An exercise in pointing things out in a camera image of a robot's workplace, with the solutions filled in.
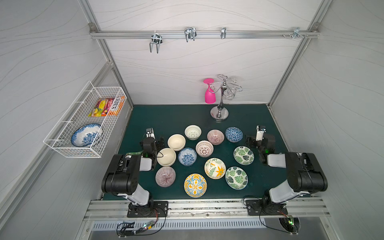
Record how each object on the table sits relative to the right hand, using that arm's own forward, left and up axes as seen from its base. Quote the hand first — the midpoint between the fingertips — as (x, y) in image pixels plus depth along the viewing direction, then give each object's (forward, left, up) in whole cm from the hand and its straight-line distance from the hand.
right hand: (255, 134), depth 95 cm
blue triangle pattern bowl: (+2, +12, -5) cm, 13 cm away
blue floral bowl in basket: (-22, +84, +28) cm, 92 cm away
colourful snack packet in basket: (-6, +82, +29) cm, 87 cm away
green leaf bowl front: (-27, +14, -6) cm, 31 cm away
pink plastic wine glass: (+25, +30, +11) cm, 40 cm away
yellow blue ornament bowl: (-32, +37, -4) cm, 49 cm away
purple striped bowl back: (-1, +25, -4) cm, 26 cm away
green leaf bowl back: (-13, +8, -5) cm, 16 cm away
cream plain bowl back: (-5, +51, -4) cm, 52 cm away
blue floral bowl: (-15, +43, -4) cm, 46 cm away
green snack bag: (-16, +76, -1) cm, 77 cm away
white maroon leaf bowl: (-10, +33, -4) cm, 34 cm away
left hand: (-5, +65, +1) cm, 65 cm away
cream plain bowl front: (-16, +56, -4) cm, 58 cm away
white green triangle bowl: (+3, +41, -4) cm, 41 cm away
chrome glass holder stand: (+22, +21, -5) cm, 31 cm away
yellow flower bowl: (-22, +26, -5) cm, 35 cm away
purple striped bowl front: (-28, +55, -5) cm, 61 cm away
